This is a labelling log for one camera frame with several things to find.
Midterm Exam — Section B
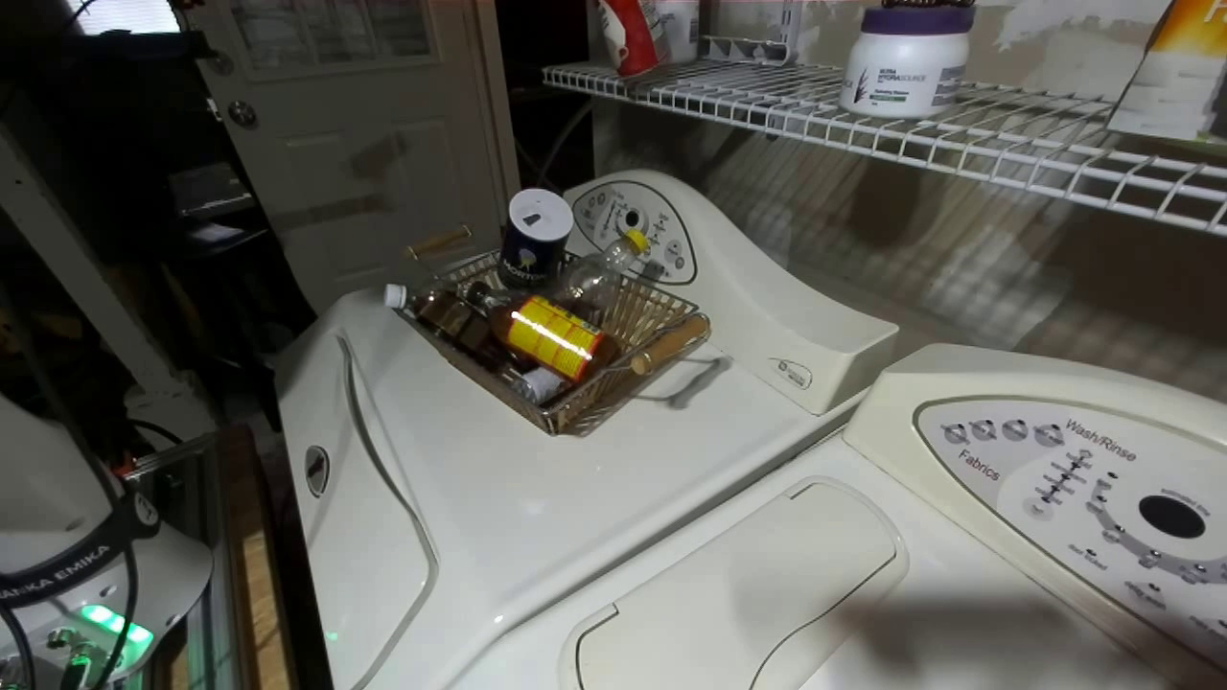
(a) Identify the red and white bottle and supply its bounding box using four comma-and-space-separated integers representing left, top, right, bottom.
592, 0, 704, 78

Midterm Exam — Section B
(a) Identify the dark bottle white cap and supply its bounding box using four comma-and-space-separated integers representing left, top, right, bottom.
378, 282, 483, 343

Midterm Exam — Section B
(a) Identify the clear glass jar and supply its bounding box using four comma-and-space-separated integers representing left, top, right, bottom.
560, 251, 643, 312

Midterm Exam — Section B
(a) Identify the small white tin can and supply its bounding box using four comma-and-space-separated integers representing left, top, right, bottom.
512, 366, 570, 407

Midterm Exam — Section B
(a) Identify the dark blue salt canister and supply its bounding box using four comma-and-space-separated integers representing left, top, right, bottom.
493, 185, 579, 289

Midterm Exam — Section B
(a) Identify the white washing machine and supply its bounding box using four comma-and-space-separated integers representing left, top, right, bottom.
271, 165, 905, 690

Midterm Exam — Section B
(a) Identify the white clothes dryer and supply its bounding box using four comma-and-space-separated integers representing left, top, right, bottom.
445, 343, 1227, 690

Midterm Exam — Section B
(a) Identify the white panelled door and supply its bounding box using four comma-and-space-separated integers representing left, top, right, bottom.
168, 0, 522, 312

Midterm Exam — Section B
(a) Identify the white jar purple lid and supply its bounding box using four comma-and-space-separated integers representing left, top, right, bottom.
839, 0, 979, 122

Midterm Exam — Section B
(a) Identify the wooden robot platform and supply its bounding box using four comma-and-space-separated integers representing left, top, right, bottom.
149, 426, 304, 690

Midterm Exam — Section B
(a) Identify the orange cardboard box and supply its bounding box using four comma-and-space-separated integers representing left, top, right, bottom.
1107, 0, 1227, 146

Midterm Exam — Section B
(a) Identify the wire tray with wooden slats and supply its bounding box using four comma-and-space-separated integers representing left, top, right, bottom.
378, 228, 737, 441

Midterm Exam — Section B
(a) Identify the white wire shelf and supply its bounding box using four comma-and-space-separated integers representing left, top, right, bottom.
537, 58, 1227, 241

